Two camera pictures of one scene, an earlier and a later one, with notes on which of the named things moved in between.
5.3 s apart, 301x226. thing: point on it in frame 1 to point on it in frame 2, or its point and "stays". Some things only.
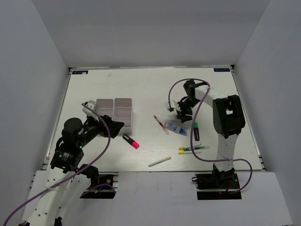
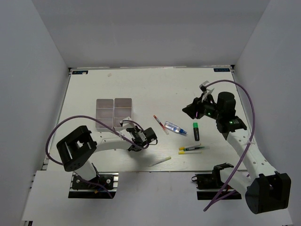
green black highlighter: [196, 131] stays
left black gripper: [115, 126] to [136, 127]
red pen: [161, 125] stays
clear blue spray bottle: [172, 126] stays
